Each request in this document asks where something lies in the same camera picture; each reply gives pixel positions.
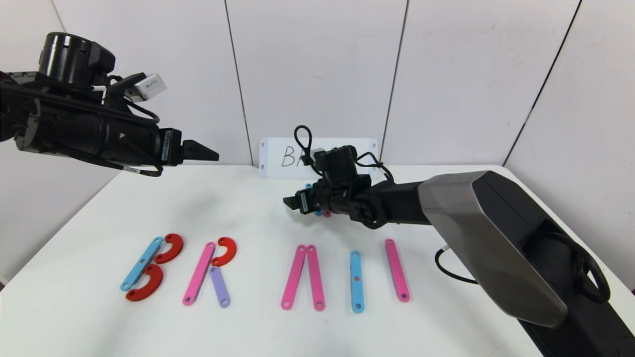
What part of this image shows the black left camera cable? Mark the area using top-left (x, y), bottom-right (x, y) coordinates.
top-left (122, 97), bottom-right (161, 124)

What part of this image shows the looped black right arm cable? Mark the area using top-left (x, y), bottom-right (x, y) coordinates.
top-left (294, 125), bottom-right (319, 168)

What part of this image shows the thin black right gripper cable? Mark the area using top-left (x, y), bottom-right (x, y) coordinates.
top-left (354, 151), bottom-right (395, 185)

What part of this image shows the long pink bar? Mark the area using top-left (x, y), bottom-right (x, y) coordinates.
top-left (182, 241), bottom-right (217, 306)
top-left (306, 245), bottom-right (326, 312)
top-left (280, 244), bottom-right (307, 311)
top-left (384, 238), bottom-right (411, 303)

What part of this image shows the short purple bar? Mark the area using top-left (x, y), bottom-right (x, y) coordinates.
top-left (209, 266), bottom-right (231, 309)

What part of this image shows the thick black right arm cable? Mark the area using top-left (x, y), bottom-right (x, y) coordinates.
top-left (435, 245), bottom-right (480, 285)

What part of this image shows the small red curved piece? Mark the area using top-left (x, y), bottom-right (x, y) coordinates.
top-left (211, 237), bottom-right (238, 267)

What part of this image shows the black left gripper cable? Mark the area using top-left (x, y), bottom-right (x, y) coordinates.
top-left (69, 146), bottom-right (164, 178)

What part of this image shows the short blue bar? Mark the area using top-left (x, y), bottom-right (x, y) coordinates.
top-left (305, 183), bottom-right (323, 217)

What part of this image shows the black left camera bracket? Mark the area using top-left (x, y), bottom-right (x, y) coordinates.
top-left (103, 73), bottom-right (147, 116)

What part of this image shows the large red curved piece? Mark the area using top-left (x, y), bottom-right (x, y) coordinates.
top-left (154, 234), bottom-right (184, 264)
top-left (125, 264), bottom-right (164, 302)

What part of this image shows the long blue bar orange dot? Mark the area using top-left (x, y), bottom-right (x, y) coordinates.
top-left (349, 250), bottom-right (365, 313)

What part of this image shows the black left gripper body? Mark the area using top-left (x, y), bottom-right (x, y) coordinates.
top-left (101, 118), bottom-right (183, 167)

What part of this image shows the white BRAIN sign card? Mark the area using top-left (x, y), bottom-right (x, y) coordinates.
top-left (259, 138), bottom-right (379, 180)

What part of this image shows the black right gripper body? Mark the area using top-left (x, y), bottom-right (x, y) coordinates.
top-left (295, 183), bottom-right (333, 215)

